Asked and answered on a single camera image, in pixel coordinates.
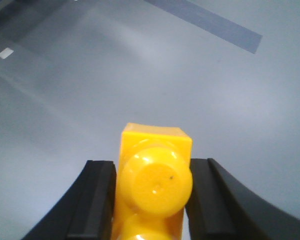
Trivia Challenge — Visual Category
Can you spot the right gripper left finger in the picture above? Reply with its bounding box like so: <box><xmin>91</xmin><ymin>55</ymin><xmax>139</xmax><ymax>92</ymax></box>
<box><xmin>24</xmin><ymin>160</ymin><xmax>116</xmax><ymax>240</ymax></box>

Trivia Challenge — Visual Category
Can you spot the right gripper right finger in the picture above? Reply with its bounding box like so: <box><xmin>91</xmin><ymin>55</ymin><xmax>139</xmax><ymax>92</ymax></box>
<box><xmin>186</xmin><ymin>158</ymin><xmax>300</xmax><ymax>240</ymax></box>

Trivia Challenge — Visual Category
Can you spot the yellow two-stud toy brick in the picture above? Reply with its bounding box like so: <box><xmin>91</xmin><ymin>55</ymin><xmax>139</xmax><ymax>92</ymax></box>
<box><xmin>111</xmin><ymin>122</ymin><xmax>193</xmax><ymax>240</ymax></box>

